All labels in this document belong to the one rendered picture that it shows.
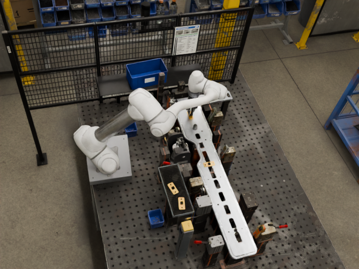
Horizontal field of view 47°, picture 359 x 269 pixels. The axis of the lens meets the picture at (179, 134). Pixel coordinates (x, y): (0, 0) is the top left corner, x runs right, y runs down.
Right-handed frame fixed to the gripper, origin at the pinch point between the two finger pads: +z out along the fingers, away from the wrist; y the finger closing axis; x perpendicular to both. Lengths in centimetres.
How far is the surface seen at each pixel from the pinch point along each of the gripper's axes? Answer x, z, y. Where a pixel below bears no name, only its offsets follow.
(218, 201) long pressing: -77, 5, -4
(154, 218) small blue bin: -65, 34, -44
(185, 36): 54, -30, 9
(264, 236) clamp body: -109, 1, 15
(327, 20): 167, 67, 244
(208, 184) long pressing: -63, 5, -6
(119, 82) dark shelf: 44, 2, -47
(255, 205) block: -87, 2, 19
